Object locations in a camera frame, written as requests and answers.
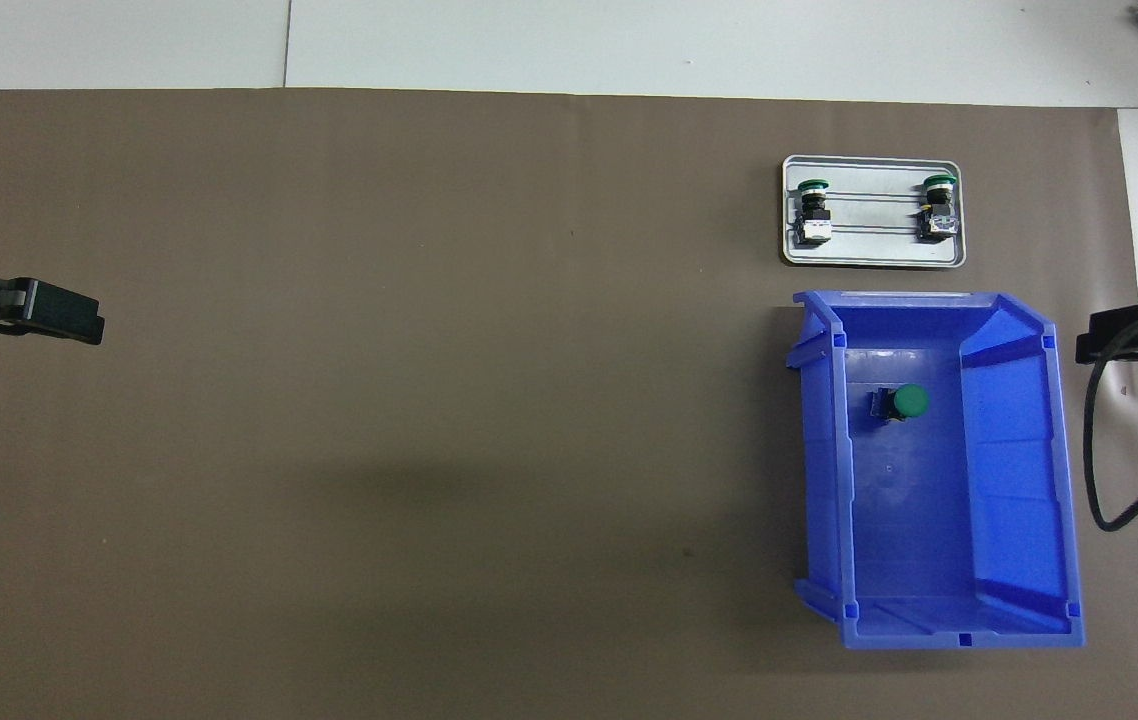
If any grey metal tray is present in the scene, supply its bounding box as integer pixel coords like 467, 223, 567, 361
780, 154, 967, 269

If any blue plastic storage bin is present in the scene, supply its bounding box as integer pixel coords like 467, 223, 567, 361
787, 290, 1087, 651

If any brown paper table mat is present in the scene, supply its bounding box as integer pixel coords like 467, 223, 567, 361
0, 88, 1138, 720

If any green push button switch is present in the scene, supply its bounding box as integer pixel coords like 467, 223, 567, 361
917, 173, 960, 244
869, 383, 931, 426
795, 176, 835, 246

